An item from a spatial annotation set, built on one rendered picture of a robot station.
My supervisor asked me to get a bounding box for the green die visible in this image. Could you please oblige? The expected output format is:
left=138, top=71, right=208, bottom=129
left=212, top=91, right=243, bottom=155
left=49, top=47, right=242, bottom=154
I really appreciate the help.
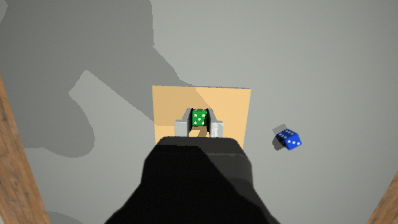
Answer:
left=192, top=109, right=207, bottom=126

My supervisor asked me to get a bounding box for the blue die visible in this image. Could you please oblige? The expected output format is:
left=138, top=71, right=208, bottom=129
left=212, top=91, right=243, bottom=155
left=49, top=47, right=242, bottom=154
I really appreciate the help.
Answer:
left=277, top=129, right=302, bottom=150

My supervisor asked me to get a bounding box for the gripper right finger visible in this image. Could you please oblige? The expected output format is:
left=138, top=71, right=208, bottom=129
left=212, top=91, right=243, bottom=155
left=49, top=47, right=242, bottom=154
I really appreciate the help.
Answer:
left=207, top=108, right=224, bottom=137

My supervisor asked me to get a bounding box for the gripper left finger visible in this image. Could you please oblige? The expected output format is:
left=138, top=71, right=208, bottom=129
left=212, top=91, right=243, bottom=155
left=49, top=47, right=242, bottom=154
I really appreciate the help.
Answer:
left=174, top=108, right=193, bottom=137

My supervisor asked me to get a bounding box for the tan flat mat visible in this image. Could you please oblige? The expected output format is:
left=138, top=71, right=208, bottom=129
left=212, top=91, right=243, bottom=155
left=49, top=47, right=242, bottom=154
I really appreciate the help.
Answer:
left=152, top=86, right=251, bottom=149

